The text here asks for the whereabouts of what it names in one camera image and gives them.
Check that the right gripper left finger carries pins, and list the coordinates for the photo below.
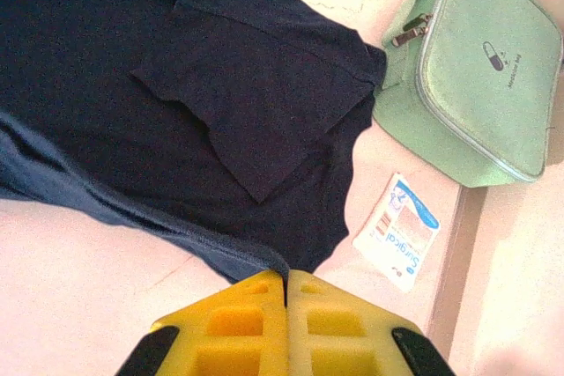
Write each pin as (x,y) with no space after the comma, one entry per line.
(229,332)

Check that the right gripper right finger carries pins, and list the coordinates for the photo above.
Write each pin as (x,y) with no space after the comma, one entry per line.
(348,332)

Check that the navy blue t-shirt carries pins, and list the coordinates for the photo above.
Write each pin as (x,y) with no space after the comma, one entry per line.
(176,85)

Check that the mint green zip pouch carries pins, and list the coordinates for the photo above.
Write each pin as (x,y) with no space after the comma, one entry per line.
(484,85)

